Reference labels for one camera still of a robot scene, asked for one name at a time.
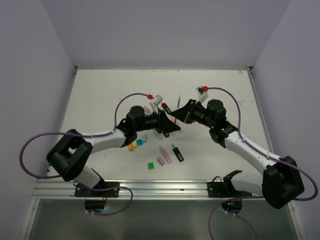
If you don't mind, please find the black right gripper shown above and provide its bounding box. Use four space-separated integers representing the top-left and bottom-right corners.
170 98 215 129

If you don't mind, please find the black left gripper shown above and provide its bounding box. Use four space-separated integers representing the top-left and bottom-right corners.
134 108 180 134

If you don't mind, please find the thin grey marker pen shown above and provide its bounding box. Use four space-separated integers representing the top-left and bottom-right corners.
176 95 181 109

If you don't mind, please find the orange black highlighter pen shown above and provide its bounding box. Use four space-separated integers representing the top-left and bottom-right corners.
161 101 172 115

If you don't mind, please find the mint green highlighter cap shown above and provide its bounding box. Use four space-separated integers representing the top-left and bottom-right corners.
142 134 148 143

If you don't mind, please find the lilac pastel highlighter pen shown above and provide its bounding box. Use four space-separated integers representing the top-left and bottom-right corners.
159 146 173 164

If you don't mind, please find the blue highlighter cap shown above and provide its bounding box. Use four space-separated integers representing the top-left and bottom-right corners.
136 139 143 146

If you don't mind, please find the lilac highlighter cap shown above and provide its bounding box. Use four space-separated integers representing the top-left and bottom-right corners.
157 157 165 166

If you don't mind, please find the yellow highlighter cap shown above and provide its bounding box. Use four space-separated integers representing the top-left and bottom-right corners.
131 140 138 149

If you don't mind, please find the orange pastel highlighter cap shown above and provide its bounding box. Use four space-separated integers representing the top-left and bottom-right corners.
127 144 134 151

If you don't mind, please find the mint green highlighter pen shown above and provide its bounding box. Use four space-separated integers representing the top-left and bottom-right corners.
155 132 164 140

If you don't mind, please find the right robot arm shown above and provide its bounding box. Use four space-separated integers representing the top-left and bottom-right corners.
171 99 305 209

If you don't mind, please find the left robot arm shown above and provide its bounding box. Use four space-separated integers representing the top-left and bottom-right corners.
46 105 181 197

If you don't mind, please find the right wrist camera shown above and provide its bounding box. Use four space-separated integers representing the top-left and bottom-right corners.
196 86 209 104

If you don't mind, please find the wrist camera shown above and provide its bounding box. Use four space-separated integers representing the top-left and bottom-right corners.
196 86 209 104
149 95 163 113

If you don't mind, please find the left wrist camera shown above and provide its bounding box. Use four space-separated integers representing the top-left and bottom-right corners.
149 95 163 113

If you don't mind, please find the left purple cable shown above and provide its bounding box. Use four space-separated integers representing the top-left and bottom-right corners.
19 92 133 216

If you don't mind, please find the purple cable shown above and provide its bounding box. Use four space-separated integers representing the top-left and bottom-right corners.
19 92 133 216
201 85 318 240

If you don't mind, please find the aluminium front rail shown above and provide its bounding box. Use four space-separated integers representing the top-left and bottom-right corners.
32 180 297 201

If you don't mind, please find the aluminium rail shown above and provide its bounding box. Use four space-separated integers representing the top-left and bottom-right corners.
246 66 293 181
32 180 297 201

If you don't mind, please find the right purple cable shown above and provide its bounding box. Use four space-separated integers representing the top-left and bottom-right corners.
201 85 318 240

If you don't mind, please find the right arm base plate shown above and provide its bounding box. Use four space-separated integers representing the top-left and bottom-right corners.
207 181 253 198

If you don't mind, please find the aluminium right side rail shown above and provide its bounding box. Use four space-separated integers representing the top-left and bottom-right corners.
246 66 293 181

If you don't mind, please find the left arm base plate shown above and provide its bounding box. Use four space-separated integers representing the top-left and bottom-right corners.
74 181 120 198

